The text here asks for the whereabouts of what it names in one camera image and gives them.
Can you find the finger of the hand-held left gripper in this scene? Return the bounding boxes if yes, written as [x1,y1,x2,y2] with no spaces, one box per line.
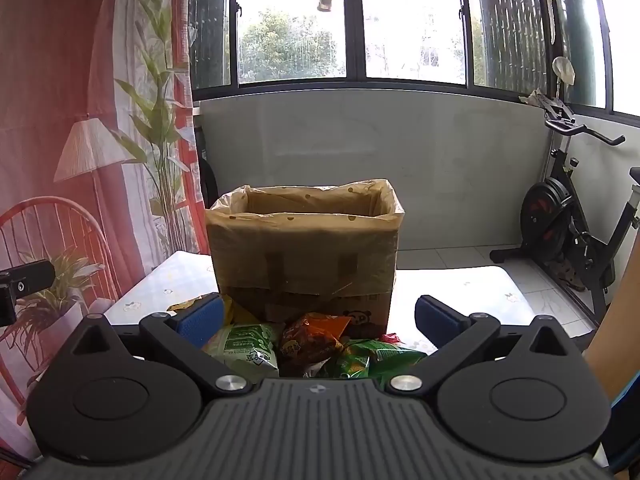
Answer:
[0,260,56,326]

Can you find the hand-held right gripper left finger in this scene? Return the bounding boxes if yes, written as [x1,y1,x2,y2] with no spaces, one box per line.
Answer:
[62,294,253,395]

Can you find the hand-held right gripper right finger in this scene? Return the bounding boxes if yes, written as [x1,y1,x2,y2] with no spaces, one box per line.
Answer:
[387,294,576,395]

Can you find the yellow snack packet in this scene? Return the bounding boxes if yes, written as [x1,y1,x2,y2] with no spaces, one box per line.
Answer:
[167,294,248,328]

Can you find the light green snack packet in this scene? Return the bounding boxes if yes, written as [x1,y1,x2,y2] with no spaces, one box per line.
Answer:
[202,322,281,381]

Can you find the green chip bag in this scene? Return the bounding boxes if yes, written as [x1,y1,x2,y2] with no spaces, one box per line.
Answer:
[320,337,428,386]

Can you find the brown cardboard box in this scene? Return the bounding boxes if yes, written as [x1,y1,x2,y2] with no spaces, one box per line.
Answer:
[206,178,405,341]

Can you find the orange snack packet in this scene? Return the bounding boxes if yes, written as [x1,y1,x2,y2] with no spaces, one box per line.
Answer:
[279,312,353,366]

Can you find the floral tablecloth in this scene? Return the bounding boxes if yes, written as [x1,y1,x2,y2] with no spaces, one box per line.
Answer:
[105,250,596,356]

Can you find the black exercise bike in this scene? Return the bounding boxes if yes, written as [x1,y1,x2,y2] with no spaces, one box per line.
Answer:
[490,105,640,328]

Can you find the crumpled beige paper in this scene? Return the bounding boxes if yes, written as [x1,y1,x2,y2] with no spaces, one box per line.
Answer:
[520,89,566,111]

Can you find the white plastic bag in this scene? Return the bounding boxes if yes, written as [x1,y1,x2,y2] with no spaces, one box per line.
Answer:
[552,56,576,86]

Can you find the black window frame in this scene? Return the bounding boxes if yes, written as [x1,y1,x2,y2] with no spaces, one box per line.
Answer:
[187,0,640,126]

